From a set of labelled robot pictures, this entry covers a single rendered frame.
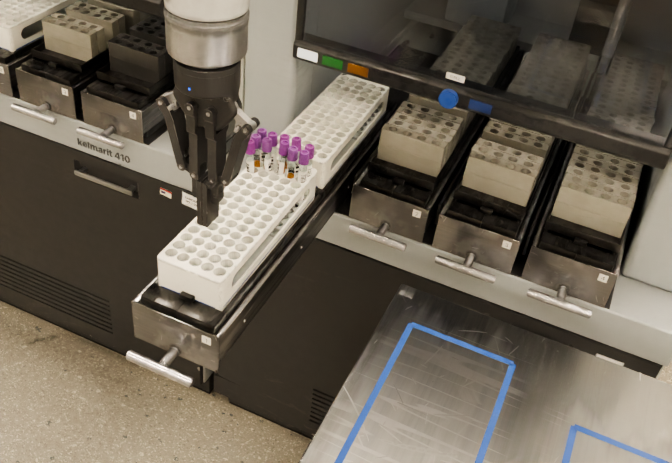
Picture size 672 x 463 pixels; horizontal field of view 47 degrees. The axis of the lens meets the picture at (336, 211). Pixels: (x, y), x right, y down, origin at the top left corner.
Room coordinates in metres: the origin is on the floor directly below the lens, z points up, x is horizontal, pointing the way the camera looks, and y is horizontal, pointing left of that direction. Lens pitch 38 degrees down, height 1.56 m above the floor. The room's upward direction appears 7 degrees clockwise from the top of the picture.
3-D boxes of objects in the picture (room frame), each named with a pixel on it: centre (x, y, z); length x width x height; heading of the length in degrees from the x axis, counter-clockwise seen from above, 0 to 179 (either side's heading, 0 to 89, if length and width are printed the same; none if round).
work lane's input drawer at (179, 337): (0.99, 0.08, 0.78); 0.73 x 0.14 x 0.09; 160
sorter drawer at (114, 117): (1.50, 0.33, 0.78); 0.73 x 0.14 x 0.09; 160
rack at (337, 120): (1.16, 0.02, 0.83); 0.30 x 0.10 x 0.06; 160
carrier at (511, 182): (1.05, -0.26, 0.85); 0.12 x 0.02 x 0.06; 70
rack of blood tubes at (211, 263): (0.86, 0.13, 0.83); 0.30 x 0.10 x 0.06; 160
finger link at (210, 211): (0.77, 0.16, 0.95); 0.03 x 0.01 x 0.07; 160
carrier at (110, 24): (1.40, 0.53, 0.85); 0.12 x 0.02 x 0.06; 70
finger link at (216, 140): (0.76, 0.15, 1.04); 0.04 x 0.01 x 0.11; 160
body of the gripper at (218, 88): (0.77, 0.16, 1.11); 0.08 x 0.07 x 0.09; 70
